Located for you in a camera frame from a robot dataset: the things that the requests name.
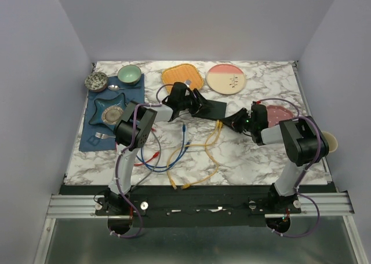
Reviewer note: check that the aluminium rail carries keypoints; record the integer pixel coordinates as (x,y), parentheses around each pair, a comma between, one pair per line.
(84,206)

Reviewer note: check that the cream ceramic mug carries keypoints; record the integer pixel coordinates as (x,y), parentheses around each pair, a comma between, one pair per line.
(332,141)

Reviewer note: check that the orange woven square tray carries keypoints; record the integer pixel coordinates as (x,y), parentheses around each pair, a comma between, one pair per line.
(183,73)

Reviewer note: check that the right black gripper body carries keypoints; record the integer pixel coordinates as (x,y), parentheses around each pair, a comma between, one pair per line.
(251,125)

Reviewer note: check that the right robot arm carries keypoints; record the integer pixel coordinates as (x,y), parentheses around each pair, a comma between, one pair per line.
(304,143)

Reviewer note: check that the pink dotted plate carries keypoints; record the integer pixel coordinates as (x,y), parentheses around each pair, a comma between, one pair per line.
(276,113)

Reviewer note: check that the blue cloth placemat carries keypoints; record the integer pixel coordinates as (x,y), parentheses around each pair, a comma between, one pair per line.
(88,142)

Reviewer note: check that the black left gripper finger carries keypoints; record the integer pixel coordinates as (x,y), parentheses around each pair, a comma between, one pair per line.
(199,110)
(199,100)

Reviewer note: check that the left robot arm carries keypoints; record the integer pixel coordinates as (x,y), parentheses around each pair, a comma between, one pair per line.
(132,129)

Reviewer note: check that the green ceramic bowl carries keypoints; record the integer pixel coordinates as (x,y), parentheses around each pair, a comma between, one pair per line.
(129,74)

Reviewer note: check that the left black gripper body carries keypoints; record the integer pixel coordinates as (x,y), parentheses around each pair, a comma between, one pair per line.
(186,102)

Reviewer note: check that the small round saucer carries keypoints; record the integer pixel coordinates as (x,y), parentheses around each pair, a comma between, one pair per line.
(111,115)

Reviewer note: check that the pink and cream plate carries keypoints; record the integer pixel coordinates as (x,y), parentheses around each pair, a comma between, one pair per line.
(226,79)

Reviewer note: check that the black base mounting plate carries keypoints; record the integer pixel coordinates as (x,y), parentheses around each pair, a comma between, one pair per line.
(197,206)

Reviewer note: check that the black network switch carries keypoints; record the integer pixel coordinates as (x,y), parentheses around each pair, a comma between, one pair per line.
(217,110)

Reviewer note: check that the blue star-shaped dish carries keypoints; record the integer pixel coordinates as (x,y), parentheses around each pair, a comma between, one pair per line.
(96,105)

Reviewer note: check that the silver metal spoon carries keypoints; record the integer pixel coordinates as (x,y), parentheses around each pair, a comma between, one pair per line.
(116,88)

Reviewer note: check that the silver fork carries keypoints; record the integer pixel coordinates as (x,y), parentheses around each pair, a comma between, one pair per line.
(103,136)

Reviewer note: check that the patterned small bowl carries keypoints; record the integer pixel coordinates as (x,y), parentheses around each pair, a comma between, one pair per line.
(96,82)

